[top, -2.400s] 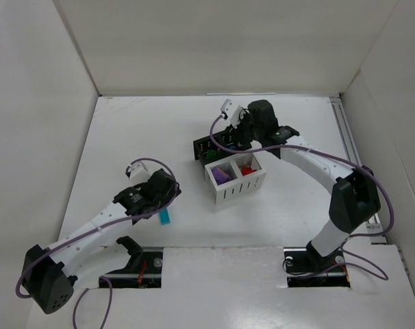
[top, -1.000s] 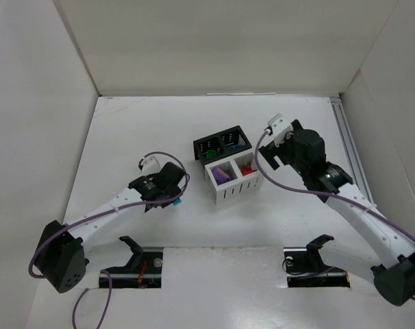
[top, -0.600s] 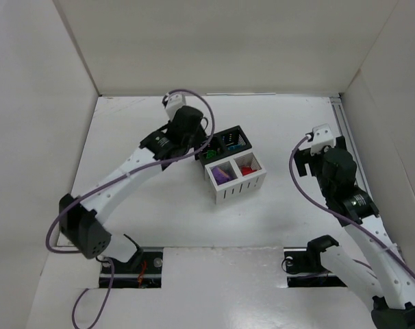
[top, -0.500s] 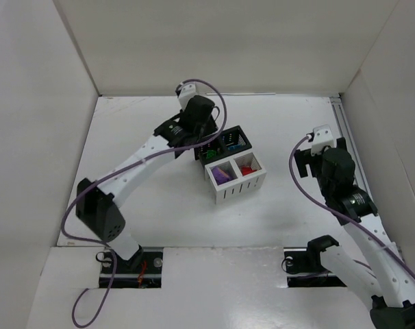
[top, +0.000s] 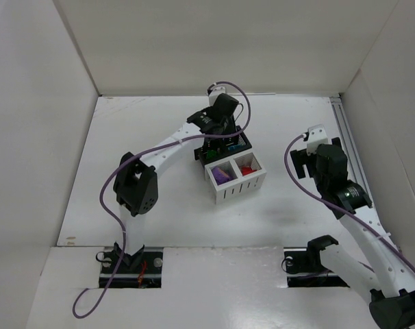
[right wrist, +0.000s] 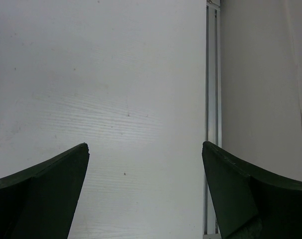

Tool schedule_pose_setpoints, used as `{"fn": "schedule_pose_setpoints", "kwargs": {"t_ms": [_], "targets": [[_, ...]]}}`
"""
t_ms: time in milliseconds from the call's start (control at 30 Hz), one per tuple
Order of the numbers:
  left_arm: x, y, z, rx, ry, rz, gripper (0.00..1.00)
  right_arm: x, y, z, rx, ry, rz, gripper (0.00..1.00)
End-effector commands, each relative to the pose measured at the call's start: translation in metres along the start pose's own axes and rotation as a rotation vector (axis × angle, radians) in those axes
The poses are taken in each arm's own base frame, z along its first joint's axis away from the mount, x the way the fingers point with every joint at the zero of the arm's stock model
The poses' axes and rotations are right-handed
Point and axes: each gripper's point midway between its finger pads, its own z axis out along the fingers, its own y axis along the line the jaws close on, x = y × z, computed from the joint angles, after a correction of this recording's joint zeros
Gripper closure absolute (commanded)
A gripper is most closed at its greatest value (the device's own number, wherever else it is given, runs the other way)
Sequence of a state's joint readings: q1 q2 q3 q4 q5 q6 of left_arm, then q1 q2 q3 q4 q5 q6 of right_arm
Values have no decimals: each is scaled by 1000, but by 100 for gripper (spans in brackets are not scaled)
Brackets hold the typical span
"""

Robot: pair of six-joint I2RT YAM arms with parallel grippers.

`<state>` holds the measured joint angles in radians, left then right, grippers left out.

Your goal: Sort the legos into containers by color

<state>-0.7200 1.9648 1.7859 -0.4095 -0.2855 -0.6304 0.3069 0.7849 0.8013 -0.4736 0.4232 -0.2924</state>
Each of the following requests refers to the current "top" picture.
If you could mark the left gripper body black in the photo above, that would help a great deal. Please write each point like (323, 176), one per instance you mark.
(222, 140)

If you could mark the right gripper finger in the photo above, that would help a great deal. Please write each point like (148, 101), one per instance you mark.
(302, 163)
(336, 141)

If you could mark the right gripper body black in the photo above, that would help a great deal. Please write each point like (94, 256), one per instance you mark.
(299, 163)

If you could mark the red oval lego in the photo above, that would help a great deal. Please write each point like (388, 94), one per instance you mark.
(246, 170)

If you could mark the purple orange patterned lego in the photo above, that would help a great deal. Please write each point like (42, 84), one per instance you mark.
(220, 175)

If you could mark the teal rounded lego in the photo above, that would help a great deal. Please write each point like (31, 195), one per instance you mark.
(234, 147)

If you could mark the green square lego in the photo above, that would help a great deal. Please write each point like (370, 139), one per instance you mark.
(211, 154)

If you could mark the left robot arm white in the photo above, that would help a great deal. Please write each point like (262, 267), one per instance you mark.
(136, 186)

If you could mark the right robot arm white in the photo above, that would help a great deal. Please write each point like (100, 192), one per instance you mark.
(387, 282)

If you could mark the black double bin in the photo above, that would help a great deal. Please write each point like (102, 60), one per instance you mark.
(220, 145)

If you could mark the white double bin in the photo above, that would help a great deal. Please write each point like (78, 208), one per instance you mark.
(238, 185)

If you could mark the aluminium rail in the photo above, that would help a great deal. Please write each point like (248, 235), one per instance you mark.
(357, 173)

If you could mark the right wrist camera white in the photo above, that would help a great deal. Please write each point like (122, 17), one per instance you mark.
(315, 136)

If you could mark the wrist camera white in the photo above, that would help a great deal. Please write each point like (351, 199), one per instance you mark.
(315, 136)
(214, 91)

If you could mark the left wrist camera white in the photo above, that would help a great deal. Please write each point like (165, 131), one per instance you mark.
(214, 91)

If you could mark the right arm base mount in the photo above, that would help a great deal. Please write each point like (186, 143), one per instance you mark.
(304, 269)

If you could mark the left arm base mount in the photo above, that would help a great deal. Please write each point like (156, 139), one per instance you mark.
(142, 270)

